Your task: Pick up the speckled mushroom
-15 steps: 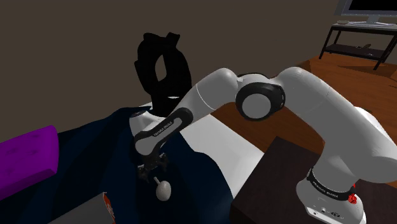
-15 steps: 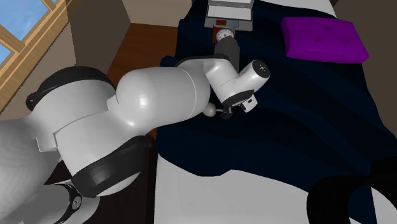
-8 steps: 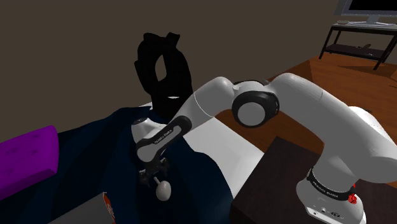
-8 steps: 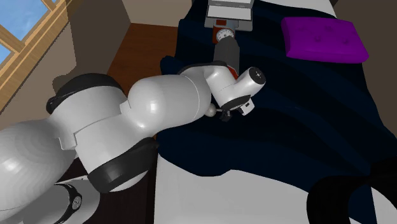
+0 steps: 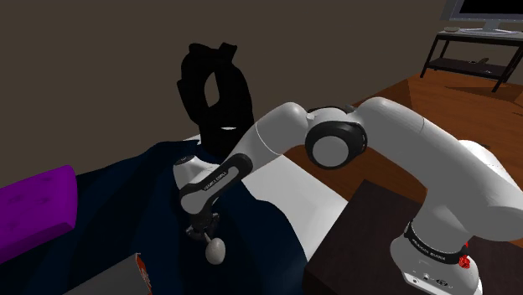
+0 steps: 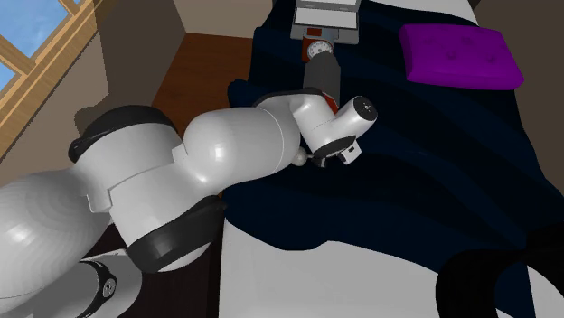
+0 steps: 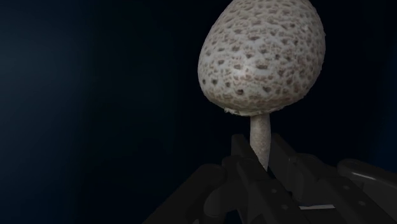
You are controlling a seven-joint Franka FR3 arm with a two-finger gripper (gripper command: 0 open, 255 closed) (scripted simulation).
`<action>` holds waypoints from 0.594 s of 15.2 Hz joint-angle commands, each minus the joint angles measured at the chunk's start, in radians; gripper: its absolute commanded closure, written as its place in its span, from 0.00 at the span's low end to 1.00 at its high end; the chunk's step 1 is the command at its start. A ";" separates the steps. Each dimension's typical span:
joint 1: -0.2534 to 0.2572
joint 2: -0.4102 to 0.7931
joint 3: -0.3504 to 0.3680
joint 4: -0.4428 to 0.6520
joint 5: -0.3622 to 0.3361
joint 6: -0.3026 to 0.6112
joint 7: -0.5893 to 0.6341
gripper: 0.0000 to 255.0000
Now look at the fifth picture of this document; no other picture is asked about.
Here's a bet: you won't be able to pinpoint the dark robot stand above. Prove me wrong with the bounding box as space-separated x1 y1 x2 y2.
302 179 523 295

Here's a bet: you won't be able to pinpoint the grey box with orange edge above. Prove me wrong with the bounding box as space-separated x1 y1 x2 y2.
60 252 154 295

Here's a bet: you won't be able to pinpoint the purple pillow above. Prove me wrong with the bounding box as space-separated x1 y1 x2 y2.
0 164 79 265

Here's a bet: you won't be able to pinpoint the black television stand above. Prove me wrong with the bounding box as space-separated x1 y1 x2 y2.
419 0 523 94

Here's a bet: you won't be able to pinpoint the dark blue blanket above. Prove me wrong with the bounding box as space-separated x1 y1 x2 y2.
0 140 308 295

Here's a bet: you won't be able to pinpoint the white egg-shaped object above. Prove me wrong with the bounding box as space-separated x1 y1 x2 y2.
205 237 227 266

